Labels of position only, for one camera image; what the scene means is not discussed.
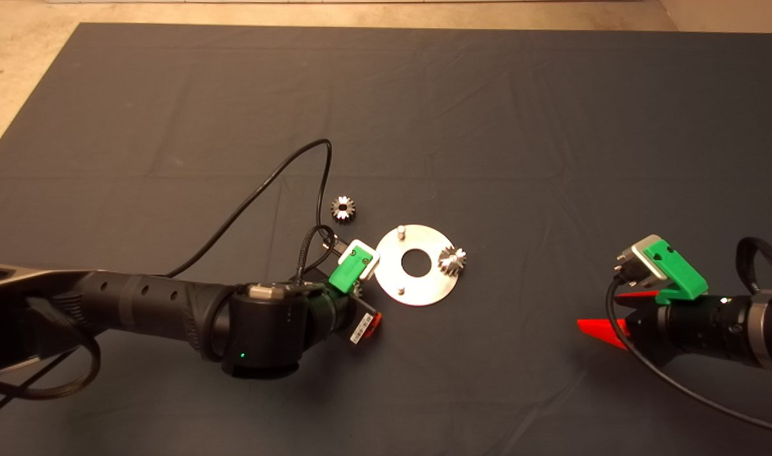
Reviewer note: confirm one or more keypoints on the green left camera mount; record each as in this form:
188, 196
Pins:
348, 272

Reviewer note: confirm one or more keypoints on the green right camera mount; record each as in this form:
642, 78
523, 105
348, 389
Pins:
677, 269

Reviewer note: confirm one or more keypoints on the dark grey table cloth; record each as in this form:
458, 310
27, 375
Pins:
386, 95

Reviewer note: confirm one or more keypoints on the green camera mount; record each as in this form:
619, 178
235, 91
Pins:
348, 272
677, 269

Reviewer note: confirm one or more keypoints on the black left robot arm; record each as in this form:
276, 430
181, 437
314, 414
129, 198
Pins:
158, 304

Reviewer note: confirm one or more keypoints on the silver right camera box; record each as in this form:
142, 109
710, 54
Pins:
645, 263

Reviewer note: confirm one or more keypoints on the silver camera box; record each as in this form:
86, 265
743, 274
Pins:
370, 266
645, 263

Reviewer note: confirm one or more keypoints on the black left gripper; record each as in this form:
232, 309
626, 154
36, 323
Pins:
335, 313

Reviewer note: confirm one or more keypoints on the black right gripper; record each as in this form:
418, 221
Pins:
689, 326

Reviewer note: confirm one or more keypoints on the round metal carrier plate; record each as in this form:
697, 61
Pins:
392, 278

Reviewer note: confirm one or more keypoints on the silver left camera box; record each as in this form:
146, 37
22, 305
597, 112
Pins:
370, 266

